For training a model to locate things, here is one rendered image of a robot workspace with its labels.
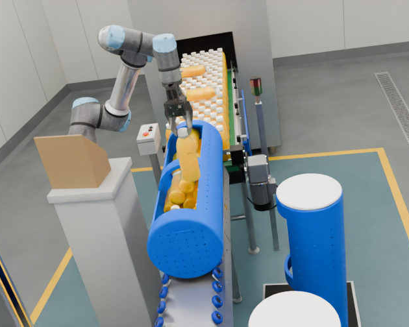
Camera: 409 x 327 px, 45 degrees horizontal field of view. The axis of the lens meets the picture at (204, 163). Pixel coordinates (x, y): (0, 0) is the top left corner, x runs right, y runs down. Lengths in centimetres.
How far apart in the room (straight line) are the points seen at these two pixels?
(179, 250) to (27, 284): 216
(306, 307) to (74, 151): 119
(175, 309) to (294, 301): 45
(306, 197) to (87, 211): 99
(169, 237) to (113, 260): 71
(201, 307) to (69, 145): 91
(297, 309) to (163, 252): 54
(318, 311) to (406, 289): 163
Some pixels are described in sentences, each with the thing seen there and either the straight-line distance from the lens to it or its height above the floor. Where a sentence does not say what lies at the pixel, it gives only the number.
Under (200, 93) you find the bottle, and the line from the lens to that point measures 307.
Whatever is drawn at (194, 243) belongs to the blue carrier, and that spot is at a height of 112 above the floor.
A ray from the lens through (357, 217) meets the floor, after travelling 375.
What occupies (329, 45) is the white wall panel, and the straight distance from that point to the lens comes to 682.
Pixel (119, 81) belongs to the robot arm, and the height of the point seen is 156.
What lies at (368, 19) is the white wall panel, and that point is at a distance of 680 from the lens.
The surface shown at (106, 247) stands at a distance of 243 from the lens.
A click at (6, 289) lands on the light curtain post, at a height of 151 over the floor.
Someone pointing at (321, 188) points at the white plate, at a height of 104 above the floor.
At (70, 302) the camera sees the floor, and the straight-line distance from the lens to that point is 354.
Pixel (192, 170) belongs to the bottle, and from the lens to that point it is 183.
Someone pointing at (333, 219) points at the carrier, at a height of 95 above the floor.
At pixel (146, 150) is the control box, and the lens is 278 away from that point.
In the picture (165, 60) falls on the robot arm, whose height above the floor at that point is 177.
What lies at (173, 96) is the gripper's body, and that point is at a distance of 168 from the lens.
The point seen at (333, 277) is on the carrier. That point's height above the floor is 64.
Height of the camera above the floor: 222
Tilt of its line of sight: 28 degrees down
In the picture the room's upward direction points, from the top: 11 degrees counter-clockwise
